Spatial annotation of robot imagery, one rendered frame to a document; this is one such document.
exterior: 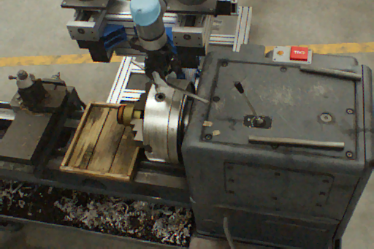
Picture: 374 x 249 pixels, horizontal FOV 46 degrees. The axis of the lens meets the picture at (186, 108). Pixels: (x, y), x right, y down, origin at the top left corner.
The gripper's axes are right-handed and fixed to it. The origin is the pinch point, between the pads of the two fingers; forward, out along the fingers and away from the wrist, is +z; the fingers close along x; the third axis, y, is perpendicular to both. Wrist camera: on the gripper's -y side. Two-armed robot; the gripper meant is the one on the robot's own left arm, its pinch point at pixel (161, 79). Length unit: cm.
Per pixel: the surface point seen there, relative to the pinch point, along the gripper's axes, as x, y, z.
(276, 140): 7.7, 39.3, 7.9
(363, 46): 177, 5, 153
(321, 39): 166, -23, 154
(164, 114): -4.0, 2.0, 14.4
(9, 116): -36, -75, 51
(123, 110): -8.6, -17.5, 25.2
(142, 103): -2.6, -13.1, 23.5
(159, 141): -11.0, 4.6, 20.6
